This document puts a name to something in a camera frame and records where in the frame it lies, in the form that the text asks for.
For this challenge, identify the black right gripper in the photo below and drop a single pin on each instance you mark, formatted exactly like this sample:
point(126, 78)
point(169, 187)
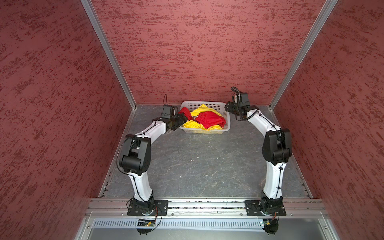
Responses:
point(229, 105)

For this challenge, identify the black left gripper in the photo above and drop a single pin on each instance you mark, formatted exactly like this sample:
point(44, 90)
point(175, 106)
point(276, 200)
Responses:
point(181, 117)

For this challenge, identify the white plastic laundry basket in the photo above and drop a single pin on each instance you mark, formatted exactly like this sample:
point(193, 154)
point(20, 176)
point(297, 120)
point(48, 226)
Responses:
point(217, 106)

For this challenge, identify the red shorts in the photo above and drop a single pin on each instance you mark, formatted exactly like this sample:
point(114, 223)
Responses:
point(210, 117)

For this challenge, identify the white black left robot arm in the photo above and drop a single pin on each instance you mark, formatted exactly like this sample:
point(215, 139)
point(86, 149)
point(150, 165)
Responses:
point(134, 158)

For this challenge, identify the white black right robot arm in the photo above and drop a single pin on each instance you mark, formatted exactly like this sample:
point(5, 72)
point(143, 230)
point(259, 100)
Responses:
point(276, 150)

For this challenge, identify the yellow shorts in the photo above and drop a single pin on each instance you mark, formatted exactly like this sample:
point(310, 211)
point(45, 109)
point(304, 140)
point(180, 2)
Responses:
point(200, 111)

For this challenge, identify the left small circuit board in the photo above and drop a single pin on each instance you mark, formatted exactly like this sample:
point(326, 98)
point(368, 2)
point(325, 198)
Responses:
point(146, 223)

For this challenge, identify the small circuit board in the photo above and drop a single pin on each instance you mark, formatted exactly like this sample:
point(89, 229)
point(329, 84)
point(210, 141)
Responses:
point(266, 223)
point(146, 223)

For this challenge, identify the right small circuit board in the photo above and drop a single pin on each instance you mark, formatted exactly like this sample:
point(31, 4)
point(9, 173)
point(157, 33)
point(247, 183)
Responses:
point(266, 223)

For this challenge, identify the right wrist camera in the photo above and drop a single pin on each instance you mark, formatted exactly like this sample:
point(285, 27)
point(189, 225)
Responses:
point(243, 100)

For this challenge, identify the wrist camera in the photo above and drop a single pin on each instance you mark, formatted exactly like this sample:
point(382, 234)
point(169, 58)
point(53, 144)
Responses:
point(243, 100)
point(168, 112)

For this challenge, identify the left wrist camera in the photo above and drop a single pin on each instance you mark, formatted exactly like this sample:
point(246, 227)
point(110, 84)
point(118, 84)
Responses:
point(168, 112)

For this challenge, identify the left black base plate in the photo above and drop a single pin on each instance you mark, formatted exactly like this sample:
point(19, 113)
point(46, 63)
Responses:
point(151, 208)

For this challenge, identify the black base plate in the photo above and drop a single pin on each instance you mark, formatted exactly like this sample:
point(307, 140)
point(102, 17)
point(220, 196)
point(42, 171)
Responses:
point(151, 208)
point(265, 208)

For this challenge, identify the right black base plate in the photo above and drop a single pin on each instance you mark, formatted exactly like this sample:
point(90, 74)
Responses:
point(265, 208)

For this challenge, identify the aluminium front rail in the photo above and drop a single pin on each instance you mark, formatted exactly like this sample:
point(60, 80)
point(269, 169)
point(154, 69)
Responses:
point(209, 208)

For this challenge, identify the right corner aluminium post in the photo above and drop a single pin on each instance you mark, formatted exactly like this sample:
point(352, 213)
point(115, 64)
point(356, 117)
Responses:
point(317, 26)

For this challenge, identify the corner aluminium post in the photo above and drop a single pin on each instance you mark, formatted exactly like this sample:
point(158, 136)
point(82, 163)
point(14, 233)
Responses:
point(317, 26)
point(92, 15)

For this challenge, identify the white slotted cable duct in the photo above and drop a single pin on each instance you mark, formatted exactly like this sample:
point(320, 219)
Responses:
point(194, 224)

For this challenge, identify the left corner aluminium post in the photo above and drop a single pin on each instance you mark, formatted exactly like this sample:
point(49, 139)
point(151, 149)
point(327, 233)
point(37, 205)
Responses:
point(92, 15)

